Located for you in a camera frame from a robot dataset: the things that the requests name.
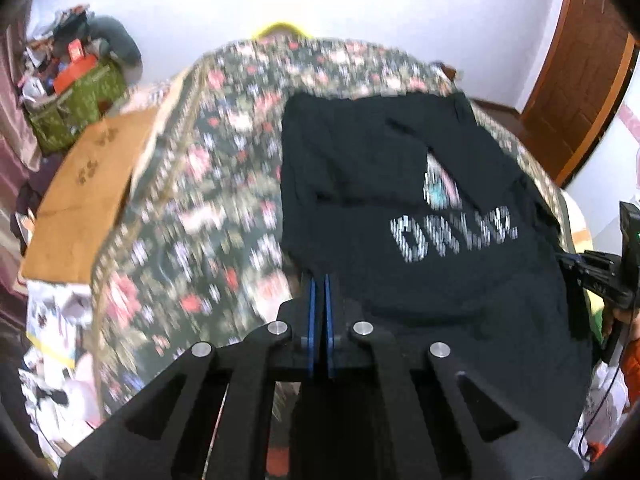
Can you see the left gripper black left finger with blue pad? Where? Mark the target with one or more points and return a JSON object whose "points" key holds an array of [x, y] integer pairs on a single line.
{"points": [[214, 413]]}

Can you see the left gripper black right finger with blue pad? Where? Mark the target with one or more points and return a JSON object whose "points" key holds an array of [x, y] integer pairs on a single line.
{"points": [[422, 415]]}

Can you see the black elephant print t-shirt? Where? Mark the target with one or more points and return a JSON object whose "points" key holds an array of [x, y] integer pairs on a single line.
{"points": [[439, 236]]}

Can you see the dark clothes pile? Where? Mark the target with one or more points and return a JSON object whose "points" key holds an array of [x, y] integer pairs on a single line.
{"points": [[29, 197]]}

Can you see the white wardrobe panel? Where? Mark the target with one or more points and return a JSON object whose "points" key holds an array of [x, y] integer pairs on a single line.
{"points": [[610, 176]]}

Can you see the floral green bed cover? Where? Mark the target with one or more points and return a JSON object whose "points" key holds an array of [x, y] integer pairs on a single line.
{"points": [[196, 254]]}

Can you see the printed papers stack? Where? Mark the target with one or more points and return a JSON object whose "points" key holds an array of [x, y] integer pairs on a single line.
{"points": [[57, 371]]}

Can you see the brown wooden door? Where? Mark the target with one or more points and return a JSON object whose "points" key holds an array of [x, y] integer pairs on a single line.
{"points": [[584, 76]]}

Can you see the wooden lap desk board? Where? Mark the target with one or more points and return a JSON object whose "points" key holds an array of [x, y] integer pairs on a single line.
{"points": [[84, 198]]}

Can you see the striped maroon curtain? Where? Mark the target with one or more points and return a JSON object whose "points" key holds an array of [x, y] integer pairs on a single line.
{"points": [[20, 153]]}

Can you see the green storage bag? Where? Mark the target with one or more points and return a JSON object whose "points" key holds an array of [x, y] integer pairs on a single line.
{"points": [[58, 122]]}

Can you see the grey plush toy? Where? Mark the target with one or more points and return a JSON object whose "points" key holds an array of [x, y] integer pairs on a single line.
{"points": [[111, 38]]}

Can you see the orange box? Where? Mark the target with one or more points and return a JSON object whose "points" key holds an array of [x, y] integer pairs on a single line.
{"points": [[74, 71]]}

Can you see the yellow headboard cushion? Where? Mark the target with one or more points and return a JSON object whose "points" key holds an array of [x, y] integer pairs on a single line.
{"points": [[280, 29]]}

